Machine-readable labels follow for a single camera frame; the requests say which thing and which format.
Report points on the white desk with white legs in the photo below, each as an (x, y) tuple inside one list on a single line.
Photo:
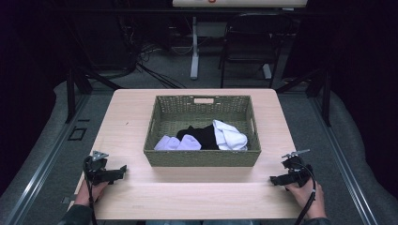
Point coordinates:
[(194, 56)]

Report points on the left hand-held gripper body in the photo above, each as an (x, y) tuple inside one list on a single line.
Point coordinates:
[(95, 165)]

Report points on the black floor socket frame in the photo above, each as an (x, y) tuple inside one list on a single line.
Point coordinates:
[(77, 133)]

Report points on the black sock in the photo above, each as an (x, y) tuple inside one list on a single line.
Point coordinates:
[(203, 136)]

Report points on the person's left hand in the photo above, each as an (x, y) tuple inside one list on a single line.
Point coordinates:
[(89, 193)]

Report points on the person's right hand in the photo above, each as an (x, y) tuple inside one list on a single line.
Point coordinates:
[(308, 198)]

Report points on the black folding chair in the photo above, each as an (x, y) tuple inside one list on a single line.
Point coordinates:
[(253, 37)]

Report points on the lavender sock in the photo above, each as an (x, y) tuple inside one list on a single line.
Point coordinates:
[(189, 143), (165, 144)]

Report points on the white sock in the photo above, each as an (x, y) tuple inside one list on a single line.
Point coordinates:
[(230, 136)]

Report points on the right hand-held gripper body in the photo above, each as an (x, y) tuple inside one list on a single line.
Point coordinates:
[(298, 172)]

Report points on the green woven basket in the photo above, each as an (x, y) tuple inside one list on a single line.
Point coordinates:
[(200, 157)]

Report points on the black metal stand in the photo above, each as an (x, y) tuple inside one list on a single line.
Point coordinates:
[(75, 87), (325, 93)]

